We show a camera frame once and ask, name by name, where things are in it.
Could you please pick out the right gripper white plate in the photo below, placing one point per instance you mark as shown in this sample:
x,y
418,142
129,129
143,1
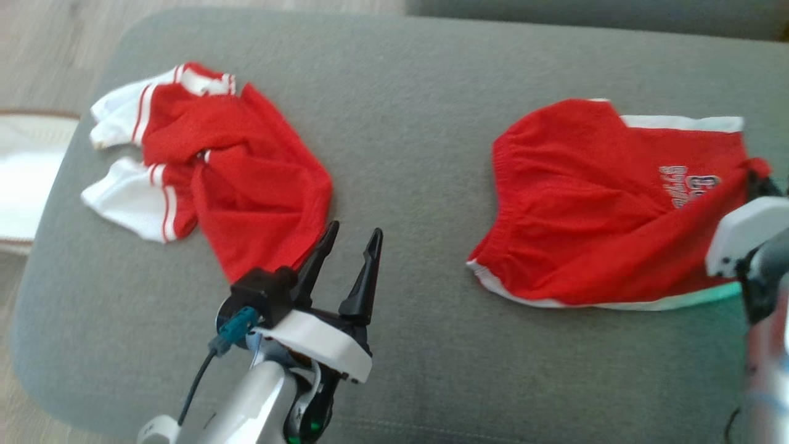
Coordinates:
x,y
749,234

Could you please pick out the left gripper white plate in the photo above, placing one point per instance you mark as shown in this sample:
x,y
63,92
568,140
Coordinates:
x,y
320,345

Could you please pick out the red jersey white sleeves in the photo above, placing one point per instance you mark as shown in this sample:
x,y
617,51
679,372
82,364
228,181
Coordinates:
x,y
246,166

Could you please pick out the red shorts white trim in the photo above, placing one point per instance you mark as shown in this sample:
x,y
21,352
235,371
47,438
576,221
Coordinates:
x,y
585,216

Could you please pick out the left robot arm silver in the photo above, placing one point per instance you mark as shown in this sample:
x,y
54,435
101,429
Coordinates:
x,y
246,407

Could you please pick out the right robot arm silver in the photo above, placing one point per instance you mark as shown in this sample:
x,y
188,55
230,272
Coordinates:
x,y
767,382

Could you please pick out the grey fabric sofa seat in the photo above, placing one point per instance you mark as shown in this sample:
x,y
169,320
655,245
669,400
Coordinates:
x,y
407,185

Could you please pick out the grey fabric sofa cushion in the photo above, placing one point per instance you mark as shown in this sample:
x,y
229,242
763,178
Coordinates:
x,y
585,15

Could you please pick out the white laundry basket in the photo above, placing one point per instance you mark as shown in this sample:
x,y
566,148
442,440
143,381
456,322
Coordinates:
x,y
24,179

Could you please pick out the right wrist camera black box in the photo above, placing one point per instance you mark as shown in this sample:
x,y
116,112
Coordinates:
x,y
764,185

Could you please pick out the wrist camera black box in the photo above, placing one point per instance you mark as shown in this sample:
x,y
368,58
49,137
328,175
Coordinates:
x,y
764,185
262,293

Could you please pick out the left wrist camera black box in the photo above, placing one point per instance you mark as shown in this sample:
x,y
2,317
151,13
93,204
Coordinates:
x,y
262,293

